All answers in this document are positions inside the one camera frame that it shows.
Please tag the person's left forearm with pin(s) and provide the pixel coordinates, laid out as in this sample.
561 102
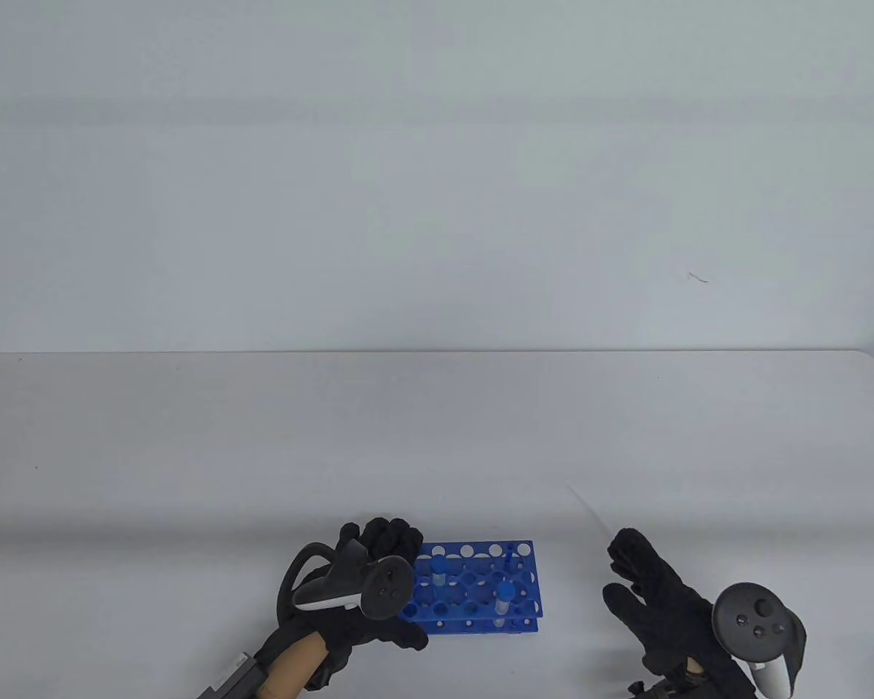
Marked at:
295 666

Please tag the clear tube with blue cap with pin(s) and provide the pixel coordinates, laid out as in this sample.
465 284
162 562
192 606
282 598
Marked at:
505 601
438 572

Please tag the person's right thumb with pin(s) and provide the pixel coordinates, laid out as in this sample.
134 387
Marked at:
621 603

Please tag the black and white left controller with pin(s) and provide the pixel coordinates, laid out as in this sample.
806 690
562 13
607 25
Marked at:
382 590

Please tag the person's right hand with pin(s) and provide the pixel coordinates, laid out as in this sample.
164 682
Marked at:
670 619

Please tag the person's left hand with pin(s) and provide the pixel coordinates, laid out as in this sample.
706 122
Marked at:
349 632

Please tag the black and white right controller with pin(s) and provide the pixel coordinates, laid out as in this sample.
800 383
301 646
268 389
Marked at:
754 619

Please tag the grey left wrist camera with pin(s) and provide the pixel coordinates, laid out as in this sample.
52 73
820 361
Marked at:
229 678

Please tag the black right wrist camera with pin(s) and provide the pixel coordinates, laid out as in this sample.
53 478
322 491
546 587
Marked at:
663 688

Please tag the blue test tube rack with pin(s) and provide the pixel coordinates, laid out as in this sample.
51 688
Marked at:
473 582

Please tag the person's right forearm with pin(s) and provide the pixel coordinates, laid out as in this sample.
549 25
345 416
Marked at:
693 666

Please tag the black and white controller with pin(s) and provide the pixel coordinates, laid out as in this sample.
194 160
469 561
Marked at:
754 619
382 590

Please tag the person's left thumb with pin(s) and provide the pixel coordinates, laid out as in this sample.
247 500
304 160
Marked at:
406 636

